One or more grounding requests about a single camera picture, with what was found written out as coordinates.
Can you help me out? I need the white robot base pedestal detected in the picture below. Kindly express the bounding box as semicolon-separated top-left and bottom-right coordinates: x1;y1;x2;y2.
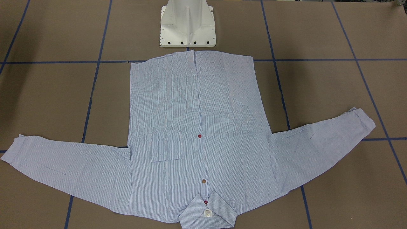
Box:
159;0;217;48

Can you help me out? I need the blue striped button shirt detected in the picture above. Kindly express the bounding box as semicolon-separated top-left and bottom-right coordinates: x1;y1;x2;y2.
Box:
1;50;375;229

